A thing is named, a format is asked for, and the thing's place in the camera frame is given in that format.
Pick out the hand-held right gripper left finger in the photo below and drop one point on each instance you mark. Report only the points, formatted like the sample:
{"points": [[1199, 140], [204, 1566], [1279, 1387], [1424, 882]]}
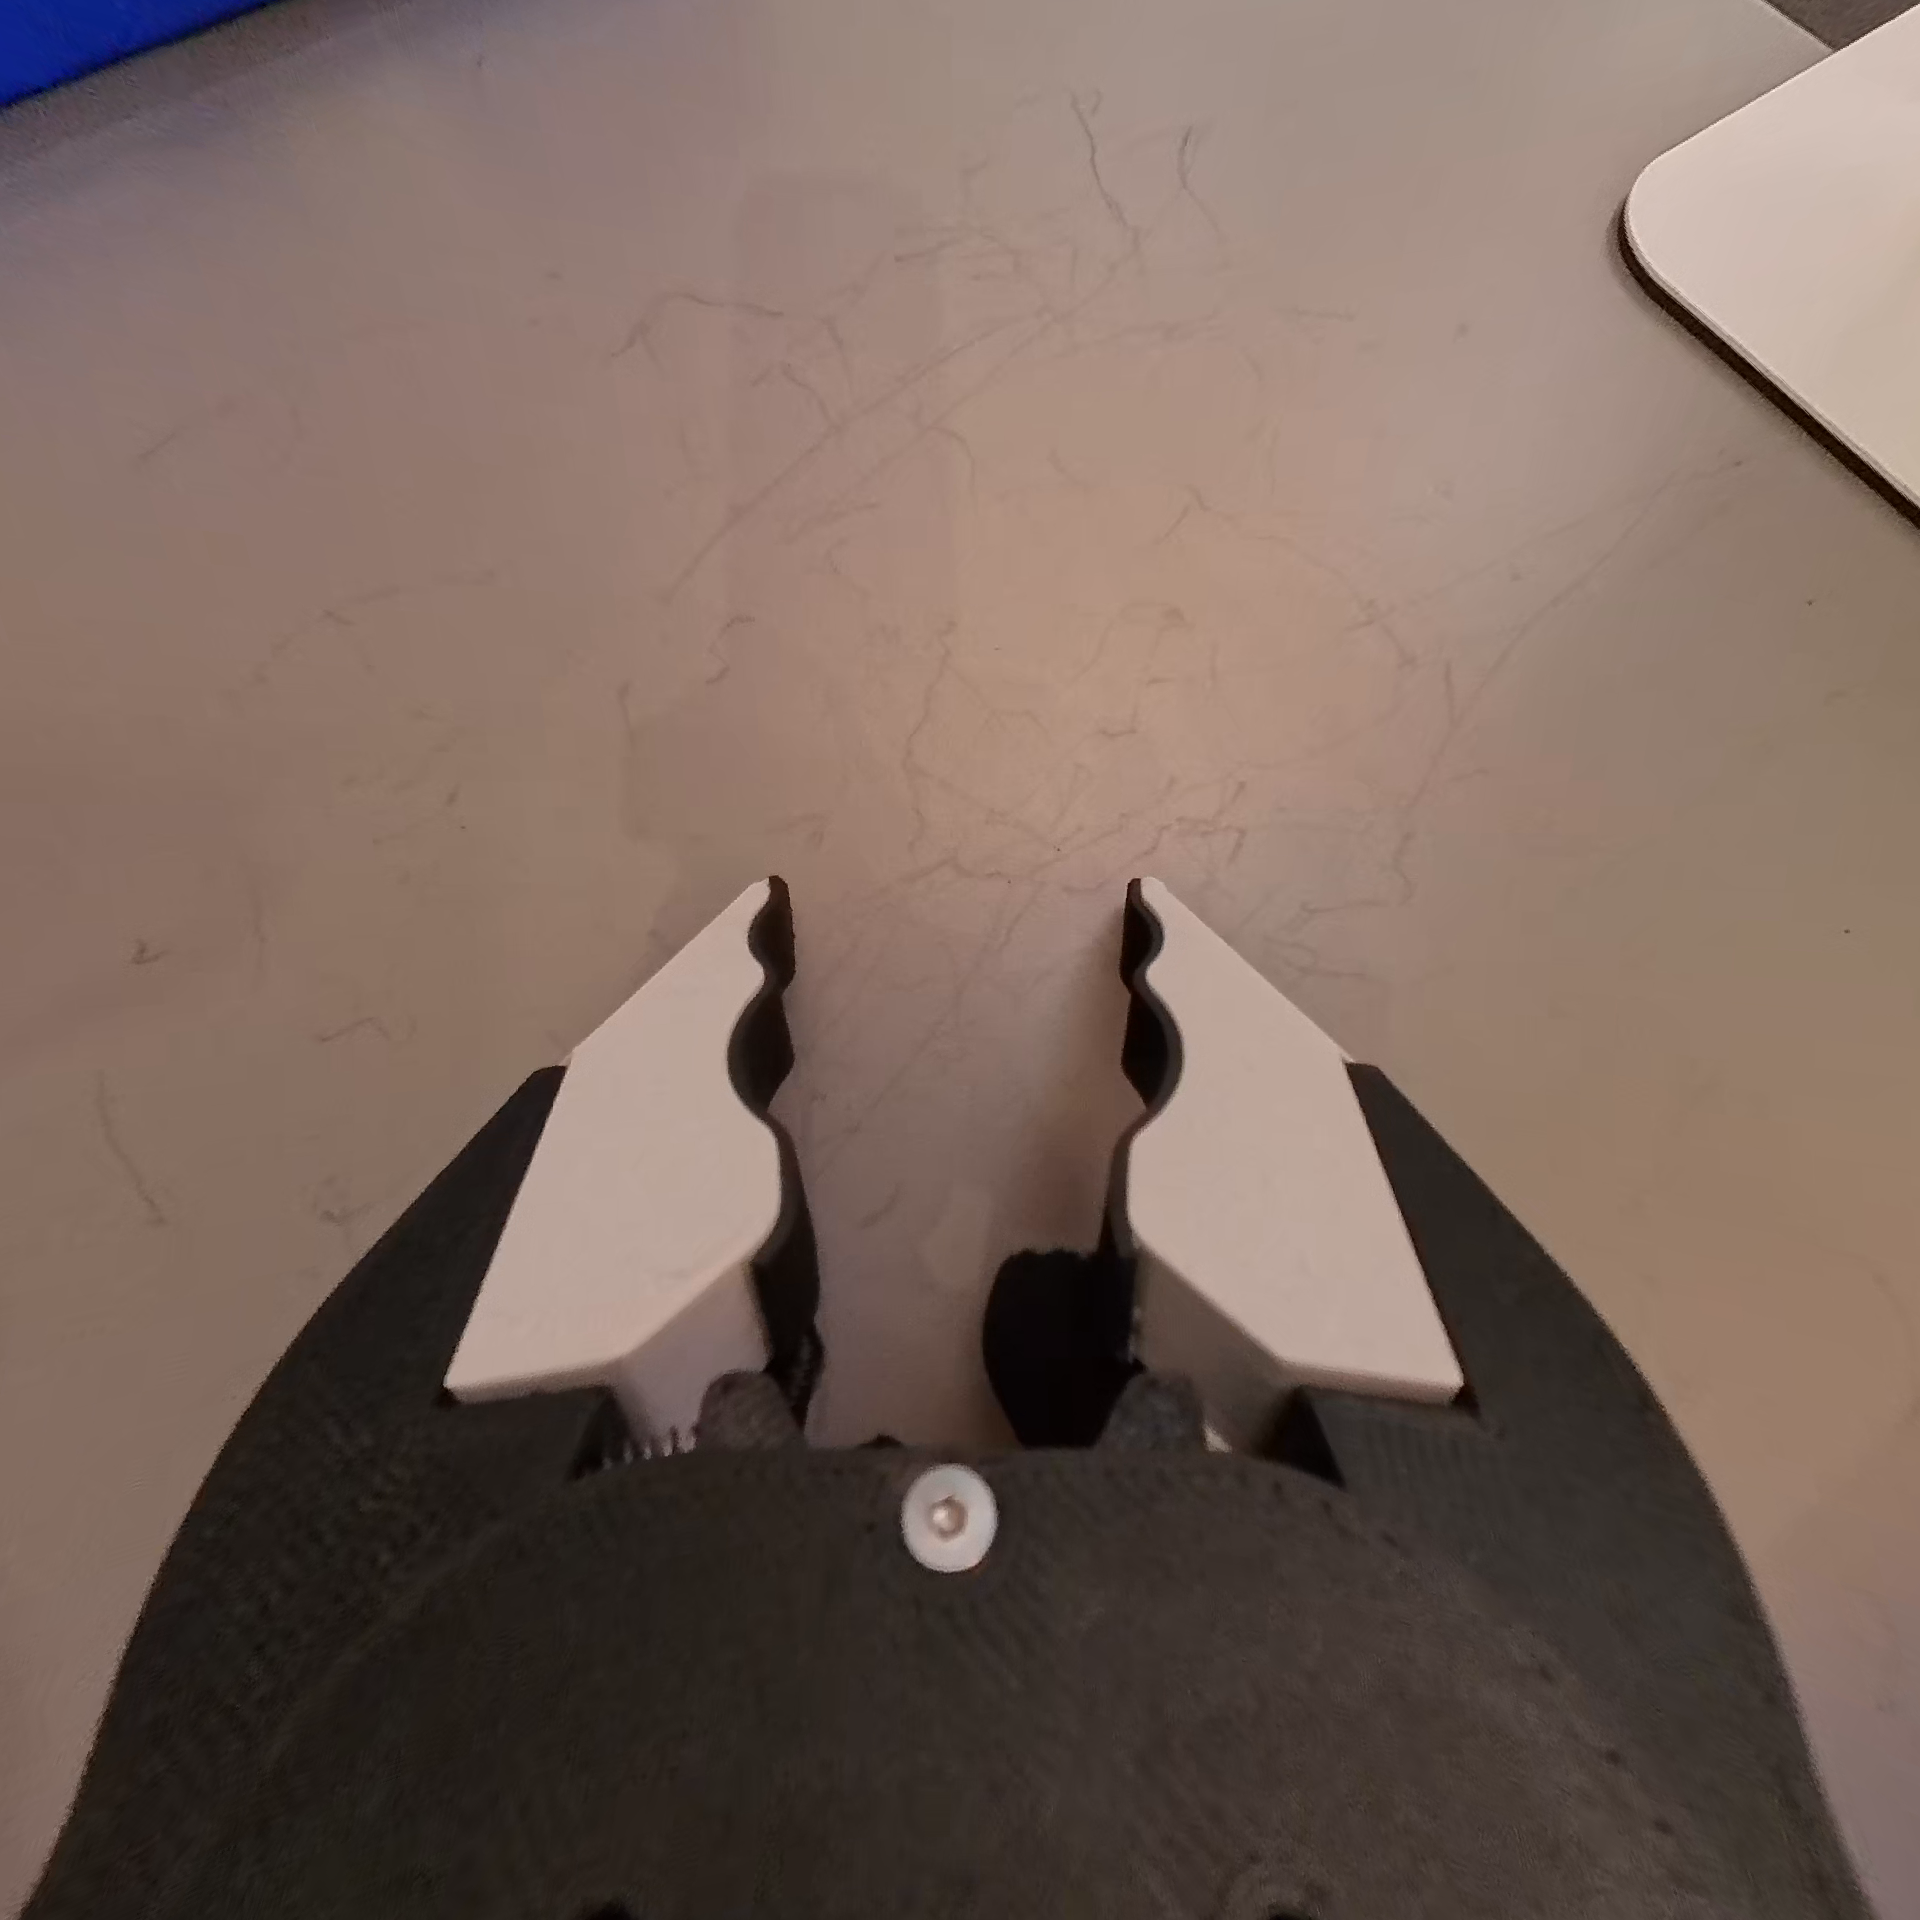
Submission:
{"points": [[634, 1201]]}

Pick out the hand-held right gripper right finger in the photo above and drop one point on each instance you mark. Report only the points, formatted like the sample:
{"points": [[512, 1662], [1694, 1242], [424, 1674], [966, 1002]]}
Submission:
{"points": [[1271, 1201]]}

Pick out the blue plastic storage bin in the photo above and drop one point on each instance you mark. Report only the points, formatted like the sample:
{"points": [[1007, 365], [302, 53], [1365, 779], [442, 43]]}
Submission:
{"points": [[151, 43]]}

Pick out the white stand base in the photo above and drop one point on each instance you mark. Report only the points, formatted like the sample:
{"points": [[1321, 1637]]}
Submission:
{"points": [[1800, 252]]}

